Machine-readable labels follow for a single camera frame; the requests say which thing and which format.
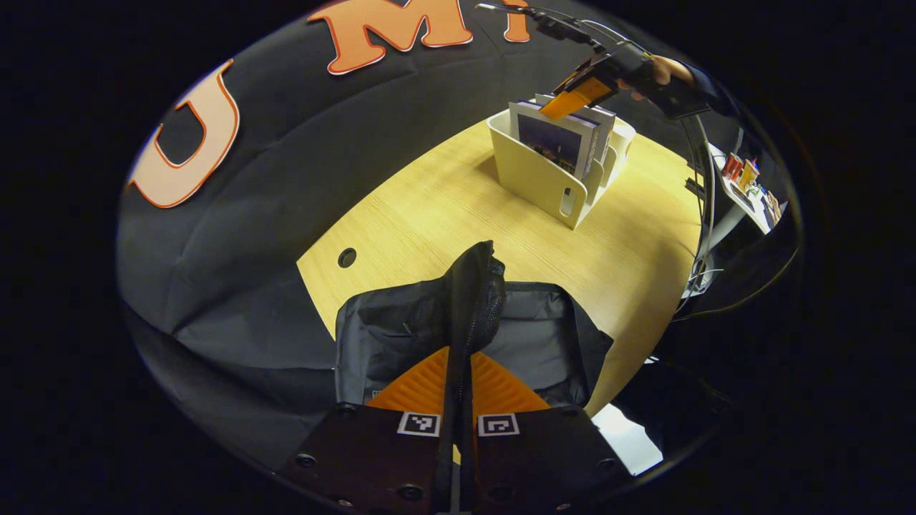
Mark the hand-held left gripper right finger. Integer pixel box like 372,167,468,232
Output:
462,350,635,515

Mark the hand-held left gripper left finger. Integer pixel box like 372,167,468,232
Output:
278,347,460,515

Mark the pale purple book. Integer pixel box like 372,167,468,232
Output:
535,93,618,164

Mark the blue cover book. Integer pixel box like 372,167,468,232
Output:
509,100,602,180

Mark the white bookshelf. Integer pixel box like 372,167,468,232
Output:
487,97,638,231

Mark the black schoolbag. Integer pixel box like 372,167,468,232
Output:
334,240,615,419

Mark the white side table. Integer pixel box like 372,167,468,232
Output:
705,139,788,237

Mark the black backdrop cloth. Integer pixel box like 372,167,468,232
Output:
117,0,716,473

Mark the grey cable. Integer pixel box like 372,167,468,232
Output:
673,114,718,319

